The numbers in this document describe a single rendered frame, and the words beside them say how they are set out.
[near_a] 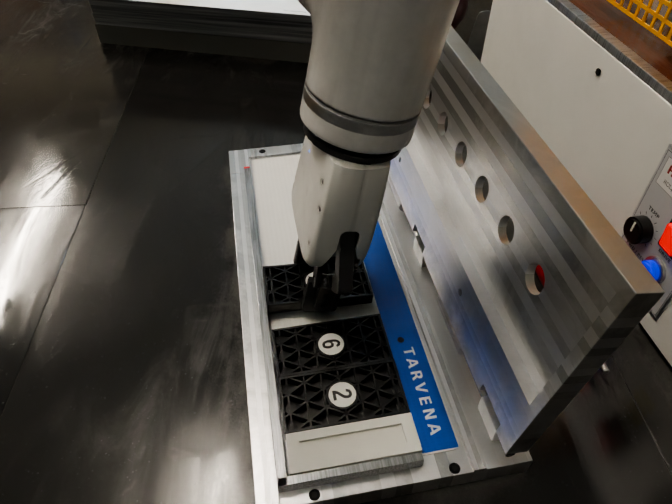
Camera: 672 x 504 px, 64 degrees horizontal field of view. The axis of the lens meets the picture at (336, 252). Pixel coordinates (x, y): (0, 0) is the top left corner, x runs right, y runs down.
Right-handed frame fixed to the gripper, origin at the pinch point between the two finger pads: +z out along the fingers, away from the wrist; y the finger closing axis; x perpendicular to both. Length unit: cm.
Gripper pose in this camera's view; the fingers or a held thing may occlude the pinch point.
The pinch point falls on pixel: (316, 273)
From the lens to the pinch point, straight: 50.1
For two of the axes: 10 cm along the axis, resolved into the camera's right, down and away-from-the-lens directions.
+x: 9.6, 0.2, 2.7
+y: 1.8, 7.0, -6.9
